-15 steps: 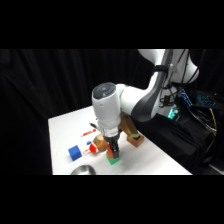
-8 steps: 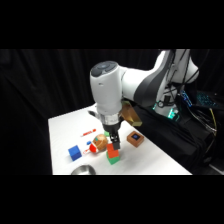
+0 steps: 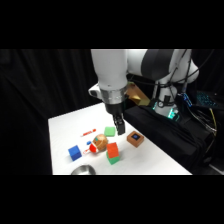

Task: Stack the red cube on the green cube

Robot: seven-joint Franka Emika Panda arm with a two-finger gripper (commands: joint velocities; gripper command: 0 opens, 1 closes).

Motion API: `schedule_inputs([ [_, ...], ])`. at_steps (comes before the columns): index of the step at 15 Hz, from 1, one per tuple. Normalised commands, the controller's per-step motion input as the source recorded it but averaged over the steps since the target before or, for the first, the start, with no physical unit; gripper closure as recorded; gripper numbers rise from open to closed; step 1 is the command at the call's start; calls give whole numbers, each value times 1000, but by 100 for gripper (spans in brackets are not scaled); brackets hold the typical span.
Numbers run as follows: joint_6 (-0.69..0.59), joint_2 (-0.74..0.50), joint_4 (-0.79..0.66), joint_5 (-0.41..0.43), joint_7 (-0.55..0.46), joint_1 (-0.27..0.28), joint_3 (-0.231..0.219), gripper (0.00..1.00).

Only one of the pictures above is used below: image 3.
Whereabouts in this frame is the brown potato toy with red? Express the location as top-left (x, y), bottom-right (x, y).
top-left (82, 133), bottom-right (111, 156)

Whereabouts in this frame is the brown block with blue square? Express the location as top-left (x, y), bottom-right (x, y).
top-left (126, 130), bottom-right (146, 148)

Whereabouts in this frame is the green base status light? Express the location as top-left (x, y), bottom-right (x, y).
top-left (151, 101), bottom-right (181, 122)

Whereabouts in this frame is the black curtain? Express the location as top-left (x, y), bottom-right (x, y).
top-left (0, 49), bottom-right (224, 176)

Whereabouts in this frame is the light green flat block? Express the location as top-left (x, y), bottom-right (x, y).
top-left (103, 125), bottom-right (117, 138)

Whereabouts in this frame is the tan wrist camera mount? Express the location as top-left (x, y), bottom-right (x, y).
top-left (124, 82), bottom-right (151, 108)

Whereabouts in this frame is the red cube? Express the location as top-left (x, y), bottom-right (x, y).
top-left (105, 142), bottom-right (120, 159)

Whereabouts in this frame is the blue cube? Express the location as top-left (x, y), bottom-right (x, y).
top-left (67, 144), bottom-right (83, 162)

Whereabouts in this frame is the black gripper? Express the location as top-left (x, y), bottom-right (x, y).
top-left (105, 100), bottom-right (127, 136)

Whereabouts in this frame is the red marker pen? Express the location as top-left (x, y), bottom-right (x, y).
top-left (79, 128), bottom-right (98, 138)

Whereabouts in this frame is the yellow cable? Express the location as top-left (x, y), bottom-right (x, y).
top-left (207, 107), bottom-right (219, 137)

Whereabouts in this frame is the dark green cube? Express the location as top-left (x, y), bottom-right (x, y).
top-left (106, 153), bottom-right (121, 166)

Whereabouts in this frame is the keyboard with blue backlight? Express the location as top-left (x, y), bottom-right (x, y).
top-left (195, 90), bottom-right (222, 110)

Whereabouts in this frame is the silver metal bowl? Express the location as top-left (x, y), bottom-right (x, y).
top-left (70, 163), bottom-right (97, 176)

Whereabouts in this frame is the black cloth-covered robot stand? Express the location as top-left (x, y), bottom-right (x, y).
top-left (121, 99), bottom-right (216, 175)

